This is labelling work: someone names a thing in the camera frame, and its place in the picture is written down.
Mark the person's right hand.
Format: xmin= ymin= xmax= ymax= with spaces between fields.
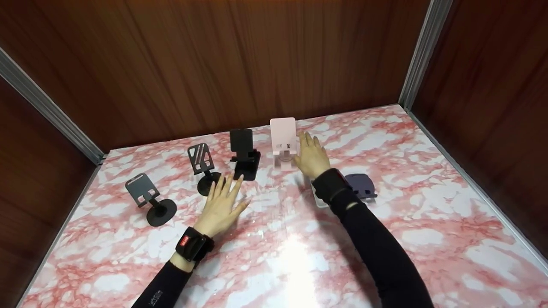
xmin=293 ymin=130 xmax=331 ymax=181

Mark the white flat phone stand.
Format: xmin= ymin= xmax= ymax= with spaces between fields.
xmin=310 ymin=184 xmax=331 ymax=209

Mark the person's left hand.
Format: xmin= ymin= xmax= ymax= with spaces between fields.
xmin=194 ymin=173 xmax=251 ymax=238

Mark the grey round-base phone stand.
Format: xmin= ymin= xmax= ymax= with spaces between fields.
xmin=125 ymin=172 xmax=178 ymax=228

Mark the purple folded phone stand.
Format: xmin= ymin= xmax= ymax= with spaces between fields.
xmin=344 ymin=173 xmax=378 ymax=200

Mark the black wrist band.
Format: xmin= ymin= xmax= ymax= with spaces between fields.
xmin=175 ymin=226 xmax=215 ymax=263
xmin=311 ymin=168 xmax=353 ymax=205

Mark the pink phone stand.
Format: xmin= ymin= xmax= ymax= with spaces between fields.
xmin=269 ymin=117 xmax=301 ymax=170

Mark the black slotted round-base phone stand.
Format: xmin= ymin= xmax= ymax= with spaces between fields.
xmin=187 ymin=142 xmax=223 ymax=197

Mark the black folding phone stand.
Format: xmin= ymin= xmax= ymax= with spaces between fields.
xmin=229 ymin=128 xmax=261 ymax=181

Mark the person's left forearm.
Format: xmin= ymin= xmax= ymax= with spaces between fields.
xmin=131 ymin=252 xmax=197 ymax=308

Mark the person's right forearm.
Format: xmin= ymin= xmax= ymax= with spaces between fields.
xmin=329 ymin=188 xmax=435 ymax=308

